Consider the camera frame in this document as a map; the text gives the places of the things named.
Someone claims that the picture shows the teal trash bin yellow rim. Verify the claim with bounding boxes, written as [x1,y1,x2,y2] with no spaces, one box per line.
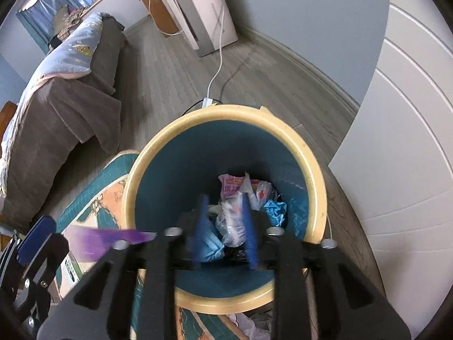
[122,105,327,315]

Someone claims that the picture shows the purple wrapper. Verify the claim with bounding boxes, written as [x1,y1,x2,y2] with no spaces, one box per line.
[62,226,157,262]

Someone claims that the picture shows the wooden nightstand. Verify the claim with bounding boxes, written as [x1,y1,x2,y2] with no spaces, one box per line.
[140,0,182,37]

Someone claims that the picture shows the white tissue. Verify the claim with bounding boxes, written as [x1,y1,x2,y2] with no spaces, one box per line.
[226,313,271,340]

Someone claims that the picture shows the wooden headboard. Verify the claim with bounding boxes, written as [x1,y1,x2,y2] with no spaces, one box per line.
[0,101,18,138]

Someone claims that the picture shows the white power strip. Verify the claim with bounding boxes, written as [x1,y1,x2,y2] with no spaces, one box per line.
[202,97,217,108]

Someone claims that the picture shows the bed with grey blanket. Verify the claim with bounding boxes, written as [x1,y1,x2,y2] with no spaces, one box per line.
[1,15,125,231]

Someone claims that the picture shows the white power cable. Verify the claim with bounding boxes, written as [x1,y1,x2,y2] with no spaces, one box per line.
[206,0,227,100]

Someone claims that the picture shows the clear plastic bag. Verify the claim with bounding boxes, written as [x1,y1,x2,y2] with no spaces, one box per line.
[215,194,246,248]

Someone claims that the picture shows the green white medicine box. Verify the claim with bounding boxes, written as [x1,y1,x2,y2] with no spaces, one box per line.
[59,252,84,298]

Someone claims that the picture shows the light blue face mask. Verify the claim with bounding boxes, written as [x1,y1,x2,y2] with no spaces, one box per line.
[196,219,224,263]

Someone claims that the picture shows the patterned teal orange rug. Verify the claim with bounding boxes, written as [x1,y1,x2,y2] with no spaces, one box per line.
[51,150,247,339]

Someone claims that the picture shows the white door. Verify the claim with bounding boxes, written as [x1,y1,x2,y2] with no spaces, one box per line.
[329,0,452,337]

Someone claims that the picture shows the blue curtain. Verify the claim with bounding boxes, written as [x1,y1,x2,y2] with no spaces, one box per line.
[16,0,96,54]

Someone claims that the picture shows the white air purifier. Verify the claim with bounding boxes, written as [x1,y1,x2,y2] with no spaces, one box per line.
[162,0,238,57]

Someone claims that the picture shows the blue floral quilt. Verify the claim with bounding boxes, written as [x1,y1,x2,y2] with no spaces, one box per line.
[1,12,110,197]

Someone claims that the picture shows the pink snack wrapper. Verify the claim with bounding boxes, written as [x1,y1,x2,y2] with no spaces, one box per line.
[218,173,260,201]

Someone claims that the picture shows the blue cloth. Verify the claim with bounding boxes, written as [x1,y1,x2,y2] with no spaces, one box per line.
[262,199,287,227]

